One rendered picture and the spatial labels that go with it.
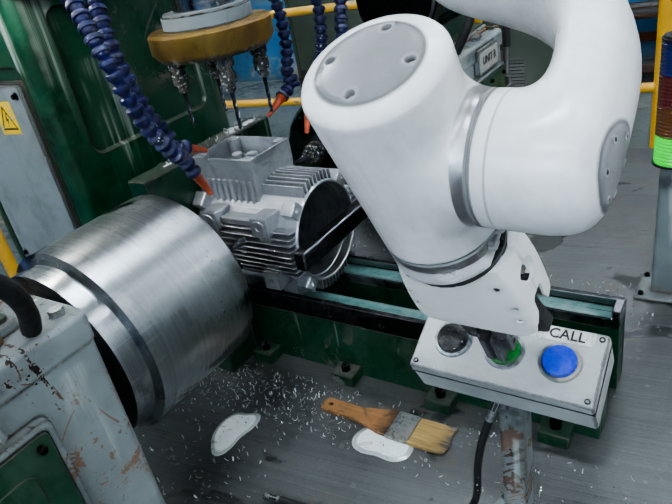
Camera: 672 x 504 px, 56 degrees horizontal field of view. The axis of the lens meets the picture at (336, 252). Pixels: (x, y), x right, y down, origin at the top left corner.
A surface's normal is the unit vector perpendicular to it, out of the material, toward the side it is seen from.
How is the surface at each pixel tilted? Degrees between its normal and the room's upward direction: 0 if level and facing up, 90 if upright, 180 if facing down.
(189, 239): 43
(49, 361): 90
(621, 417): 0
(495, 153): 62
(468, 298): 119
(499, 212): 111
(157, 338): 77
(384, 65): 29
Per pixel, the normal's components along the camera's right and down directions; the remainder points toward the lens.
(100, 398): 0.83, 0.12
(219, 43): 0.31, 0.40
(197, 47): 0.00, 0.47
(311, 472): -0.17, -0.87
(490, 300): -0.29, 0.84
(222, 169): -0.53, 0.48
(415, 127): 0.37, 0.64
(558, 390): -0.40, -0.54
